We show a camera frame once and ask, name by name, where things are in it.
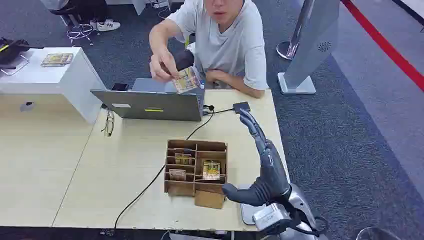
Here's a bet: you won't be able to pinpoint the black adapter with cable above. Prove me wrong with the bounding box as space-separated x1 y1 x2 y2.
203 101 252 116

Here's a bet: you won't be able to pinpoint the brown cardboard piece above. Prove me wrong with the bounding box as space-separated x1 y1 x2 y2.
194 190 227 210

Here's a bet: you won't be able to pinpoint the chrome chair base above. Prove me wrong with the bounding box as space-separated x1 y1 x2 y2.
66 23 96 47

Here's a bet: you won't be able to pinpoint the chrome stanchion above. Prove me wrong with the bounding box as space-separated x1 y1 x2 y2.
276 0 316 61

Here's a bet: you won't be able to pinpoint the eyeglasses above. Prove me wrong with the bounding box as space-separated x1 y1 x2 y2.
100 107 116 138

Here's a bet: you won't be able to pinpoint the green yellow printed card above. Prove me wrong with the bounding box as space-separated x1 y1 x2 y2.
202 160 222 181

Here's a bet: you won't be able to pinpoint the seated person's legs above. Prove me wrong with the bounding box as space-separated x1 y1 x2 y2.
39 0 110 25

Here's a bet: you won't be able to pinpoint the small grey object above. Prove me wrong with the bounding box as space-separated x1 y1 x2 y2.
19 101 36 113

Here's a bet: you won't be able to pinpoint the pale brown printed card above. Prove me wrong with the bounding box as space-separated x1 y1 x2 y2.
168 168 187 182

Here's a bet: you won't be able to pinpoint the person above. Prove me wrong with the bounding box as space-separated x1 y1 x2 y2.
148 0 269 99

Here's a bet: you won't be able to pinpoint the white flat pad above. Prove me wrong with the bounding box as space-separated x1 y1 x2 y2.
240 184 268 226

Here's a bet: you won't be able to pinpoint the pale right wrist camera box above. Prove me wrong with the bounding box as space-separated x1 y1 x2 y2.
252 202 293 232

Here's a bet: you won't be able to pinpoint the stack of printed cards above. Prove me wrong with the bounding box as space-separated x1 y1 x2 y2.
40 52 74 68

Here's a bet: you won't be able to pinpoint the white shoes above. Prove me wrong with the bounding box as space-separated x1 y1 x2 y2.
90 19 122 33

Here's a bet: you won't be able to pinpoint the grey laptop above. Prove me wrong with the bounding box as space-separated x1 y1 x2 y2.
90 77 206 123

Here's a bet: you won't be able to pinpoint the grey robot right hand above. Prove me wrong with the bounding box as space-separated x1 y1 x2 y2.
221 108 292 208

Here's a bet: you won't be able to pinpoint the wooden card box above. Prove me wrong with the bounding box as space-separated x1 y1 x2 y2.
163 139 229 198

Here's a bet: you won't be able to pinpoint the long black cable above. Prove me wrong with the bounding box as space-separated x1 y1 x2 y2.
112 105 216 233

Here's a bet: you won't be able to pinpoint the person's right hand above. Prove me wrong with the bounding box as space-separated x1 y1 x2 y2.
149 49 180 84

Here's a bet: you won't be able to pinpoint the white kiosk stand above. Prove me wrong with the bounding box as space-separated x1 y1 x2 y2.
277 0 341 96

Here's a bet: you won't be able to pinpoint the white cabinet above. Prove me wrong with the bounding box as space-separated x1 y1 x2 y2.
0 46 108 125

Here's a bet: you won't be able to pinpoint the person's left hand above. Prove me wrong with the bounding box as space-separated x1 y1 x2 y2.
204 68 230 84

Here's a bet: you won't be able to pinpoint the chrome stanchion base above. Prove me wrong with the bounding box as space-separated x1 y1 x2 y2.
356 226 403 240

